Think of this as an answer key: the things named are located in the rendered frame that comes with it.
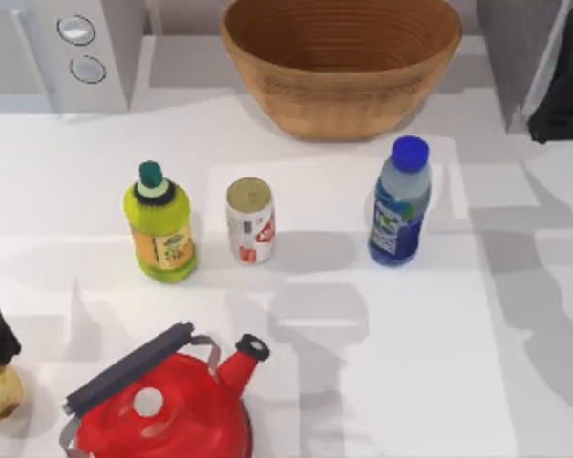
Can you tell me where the grey cabinet with dark inside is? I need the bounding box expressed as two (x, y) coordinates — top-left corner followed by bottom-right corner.
(475, 0), (573, 144)

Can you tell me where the green bottle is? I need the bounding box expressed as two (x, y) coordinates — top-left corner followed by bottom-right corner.
(121, 160), (197, 284)

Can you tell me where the pale microwave oven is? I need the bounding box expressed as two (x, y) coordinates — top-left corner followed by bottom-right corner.
(0, 0), (147, 115)

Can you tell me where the red and white can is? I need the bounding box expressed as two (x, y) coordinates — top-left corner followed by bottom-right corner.
(225, 177), (276, 265)

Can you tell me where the grey round microwave knob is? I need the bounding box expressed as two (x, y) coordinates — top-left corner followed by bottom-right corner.
(69, 54), (108, 85)
(55, 14), (97, 44)

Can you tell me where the brown woven basket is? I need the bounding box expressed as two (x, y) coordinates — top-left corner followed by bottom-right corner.
(219, 0), (463, 142)

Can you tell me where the blue bottle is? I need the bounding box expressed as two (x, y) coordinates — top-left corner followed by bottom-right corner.
(367, 135), (433, 268)

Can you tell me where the red kettle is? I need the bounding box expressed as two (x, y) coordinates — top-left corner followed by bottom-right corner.
(59, 321), (271, 458)

